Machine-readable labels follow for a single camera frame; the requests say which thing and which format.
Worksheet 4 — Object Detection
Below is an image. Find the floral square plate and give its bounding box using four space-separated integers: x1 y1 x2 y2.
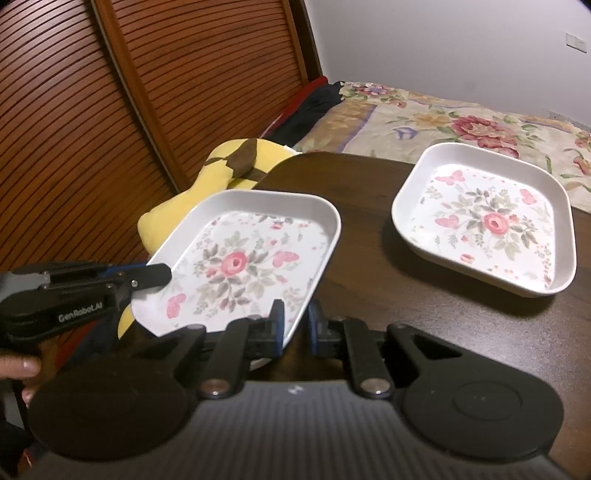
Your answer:
392 143 577 298
130 190 342 342

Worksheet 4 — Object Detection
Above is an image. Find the floral square plate front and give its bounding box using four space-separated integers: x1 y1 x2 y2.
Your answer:
392 143 577 298

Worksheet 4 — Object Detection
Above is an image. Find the person left hand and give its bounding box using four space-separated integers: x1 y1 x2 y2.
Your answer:
0 352 43 406

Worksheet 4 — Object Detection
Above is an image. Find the yellow plush toy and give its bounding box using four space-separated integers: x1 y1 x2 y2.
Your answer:
117 136 302 340

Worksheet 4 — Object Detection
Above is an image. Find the wooden louvered wardrobe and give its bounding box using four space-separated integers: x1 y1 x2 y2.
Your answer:
1 1 322 270

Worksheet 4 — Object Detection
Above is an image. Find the floral bed blanket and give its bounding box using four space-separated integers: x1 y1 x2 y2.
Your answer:
294 82 590 211

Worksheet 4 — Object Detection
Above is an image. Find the white wall switch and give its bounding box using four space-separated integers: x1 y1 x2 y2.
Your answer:
565 33 588 53

